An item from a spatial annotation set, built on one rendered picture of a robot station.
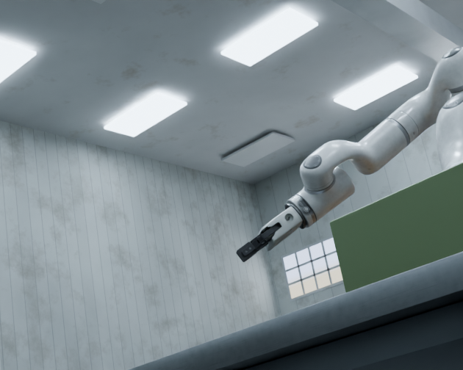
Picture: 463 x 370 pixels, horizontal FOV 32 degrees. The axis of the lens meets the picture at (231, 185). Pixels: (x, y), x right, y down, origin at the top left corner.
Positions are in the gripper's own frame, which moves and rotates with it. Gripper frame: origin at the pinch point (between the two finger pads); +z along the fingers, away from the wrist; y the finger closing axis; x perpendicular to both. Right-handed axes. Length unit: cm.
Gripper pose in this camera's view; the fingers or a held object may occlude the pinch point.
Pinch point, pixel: (246, 252)
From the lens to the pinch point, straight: 193.7
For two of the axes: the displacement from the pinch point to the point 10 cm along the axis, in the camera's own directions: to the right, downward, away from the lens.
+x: -6.0, -7.7, 1.9
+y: -0.7, 2.9, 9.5
